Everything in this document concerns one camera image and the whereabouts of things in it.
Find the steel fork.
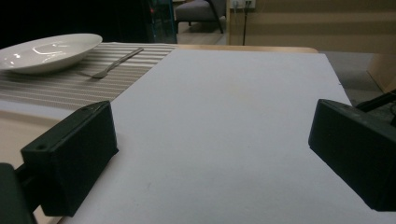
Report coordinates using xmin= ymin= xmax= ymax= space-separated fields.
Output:
xmin=78 ymin=47 xmax=145 ymax=79

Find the grey armchair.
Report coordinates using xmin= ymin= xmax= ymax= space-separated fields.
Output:
xmin=174 ymin=0 xmax=227 ymax=35

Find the brown striped woven placemat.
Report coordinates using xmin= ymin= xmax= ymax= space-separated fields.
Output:
xmin=0 ymin=41 xmax=178 ymax=112

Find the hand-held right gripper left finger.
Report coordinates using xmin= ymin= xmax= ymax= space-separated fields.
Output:
xmin=20 ymin=100 xmax=120 ymax=217

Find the black metal stand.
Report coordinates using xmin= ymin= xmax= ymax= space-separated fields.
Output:
xmin=355 ymin=91 xmax=396 ymax=114

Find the dark glass cabinet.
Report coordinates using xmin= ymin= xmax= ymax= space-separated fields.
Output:
xmin=146 ymin=0 xmax=178 ymax=45

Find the black wall cable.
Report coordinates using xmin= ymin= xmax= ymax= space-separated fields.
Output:
xmin=242 ymin=2 xmax=250 ymax=47

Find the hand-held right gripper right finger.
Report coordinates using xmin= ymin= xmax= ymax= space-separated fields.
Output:
xmin=308 ymin=98 xmax=396 ymax=213

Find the white deep plate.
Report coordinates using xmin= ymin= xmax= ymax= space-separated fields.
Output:
xmin=0 ymin=33 xmax=104 ymax=75

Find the white wall socket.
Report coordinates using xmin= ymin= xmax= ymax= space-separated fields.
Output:
xmin=232 ymin=0 xmax=257 ymax=9

